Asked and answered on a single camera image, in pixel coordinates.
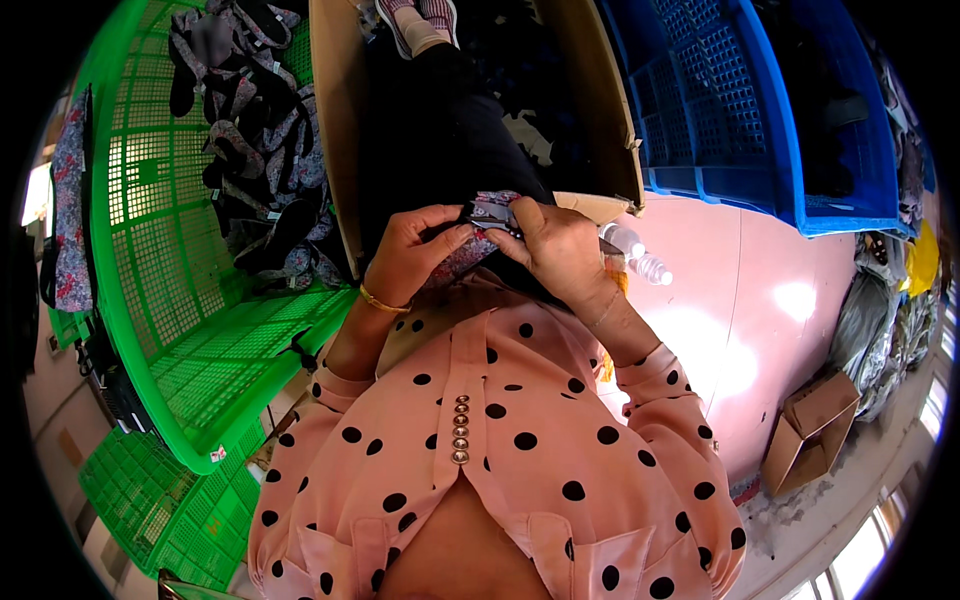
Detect person's right hand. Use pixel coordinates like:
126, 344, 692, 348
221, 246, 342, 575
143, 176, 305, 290
483, 196, 624, 310

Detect person's left hand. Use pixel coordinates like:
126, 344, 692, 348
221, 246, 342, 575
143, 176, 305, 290
363, 204, 476, 309

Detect floral fabric shoe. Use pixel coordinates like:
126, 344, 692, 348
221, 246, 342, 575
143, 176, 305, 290
422, 190, 526, 291

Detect small metal thread snips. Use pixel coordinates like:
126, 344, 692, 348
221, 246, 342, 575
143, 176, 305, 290
465, 200, 524, 240

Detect gold bangle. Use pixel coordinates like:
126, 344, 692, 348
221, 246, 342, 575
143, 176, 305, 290
358, 282, 413, 315

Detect clear plastic water bottle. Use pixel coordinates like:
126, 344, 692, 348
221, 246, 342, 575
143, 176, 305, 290
627, 252, 675, 287
600, 222, 647, 261

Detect orange packet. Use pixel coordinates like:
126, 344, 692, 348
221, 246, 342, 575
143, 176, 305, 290
598, 255, 630, 384

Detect person's legs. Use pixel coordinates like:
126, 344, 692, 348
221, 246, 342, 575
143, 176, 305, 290
358, 0, 558, 280

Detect large cardboard box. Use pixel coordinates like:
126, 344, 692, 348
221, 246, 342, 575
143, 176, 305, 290
308, 0, 647, 280

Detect heap of floral shoe uppers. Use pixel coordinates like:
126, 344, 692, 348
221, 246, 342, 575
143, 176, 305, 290
166, 0, 351, 294

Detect blue plastic crate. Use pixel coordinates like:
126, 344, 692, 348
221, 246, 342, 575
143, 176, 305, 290
598, 0, 939, 240

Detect person's body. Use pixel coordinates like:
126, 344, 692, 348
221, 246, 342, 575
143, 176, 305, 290
246, 268, 748, 600

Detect large green plastic crate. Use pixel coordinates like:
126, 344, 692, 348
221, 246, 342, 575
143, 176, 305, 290
73, 0, 361, 476

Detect small cardboard box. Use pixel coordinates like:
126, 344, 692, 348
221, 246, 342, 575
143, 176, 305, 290
760, 370, 863, 497

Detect heap of grey plastic bags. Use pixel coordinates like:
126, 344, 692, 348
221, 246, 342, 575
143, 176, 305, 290
827, 232, 940, 423

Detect hanging floral fabric piece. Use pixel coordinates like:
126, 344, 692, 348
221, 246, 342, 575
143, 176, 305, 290
39, 84, 96, 314

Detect small green plastic crate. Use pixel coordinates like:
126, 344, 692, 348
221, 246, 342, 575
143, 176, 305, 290
78, 418, 268, 594

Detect yellow plastic bag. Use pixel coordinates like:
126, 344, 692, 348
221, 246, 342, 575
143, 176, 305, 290
903, 219, 941, 298

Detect thin wrist bracelet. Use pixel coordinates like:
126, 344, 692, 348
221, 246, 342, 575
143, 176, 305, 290
588, 288, 624, 329

